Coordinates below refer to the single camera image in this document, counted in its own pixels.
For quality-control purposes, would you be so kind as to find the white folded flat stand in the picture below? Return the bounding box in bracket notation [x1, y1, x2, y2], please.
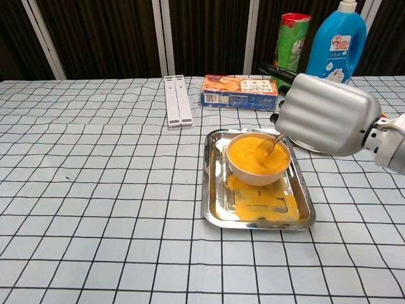
[163, 74, 194, 129]

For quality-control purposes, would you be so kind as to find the small metal spoon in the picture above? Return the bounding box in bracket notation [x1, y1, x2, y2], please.
[256, 132, 287, 158]

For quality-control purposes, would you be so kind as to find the rectangular steel tray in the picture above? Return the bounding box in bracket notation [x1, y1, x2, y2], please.
[201, 128, 317, 232]

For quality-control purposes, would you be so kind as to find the orange blue food box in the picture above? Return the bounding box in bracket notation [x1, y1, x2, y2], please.
[199, 74, 279, 111]

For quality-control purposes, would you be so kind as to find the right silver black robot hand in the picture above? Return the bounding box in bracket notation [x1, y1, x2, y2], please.
[258, 62, 382, 156]

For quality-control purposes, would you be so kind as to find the dark folding screen white frame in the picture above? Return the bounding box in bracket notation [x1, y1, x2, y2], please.
[0, 0, 405, 82]

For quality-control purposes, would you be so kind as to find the green chips can red lid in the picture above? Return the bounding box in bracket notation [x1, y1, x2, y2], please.
[271, 13, 311, 96]

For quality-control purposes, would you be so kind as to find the bowl of yellow powder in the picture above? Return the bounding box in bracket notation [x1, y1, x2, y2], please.
[226, 132, 292, 187]

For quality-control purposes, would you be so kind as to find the blue checked tablecloth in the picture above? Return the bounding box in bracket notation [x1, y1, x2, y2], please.
[0, 75, 405, 304]

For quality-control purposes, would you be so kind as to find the blue detergent pump bottle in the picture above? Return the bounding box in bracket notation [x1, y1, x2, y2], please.
[305, 0, 368, 85]

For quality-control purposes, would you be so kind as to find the round steel plate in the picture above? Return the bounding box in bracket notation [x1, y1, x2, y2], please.
[289, 138, 320, 153]

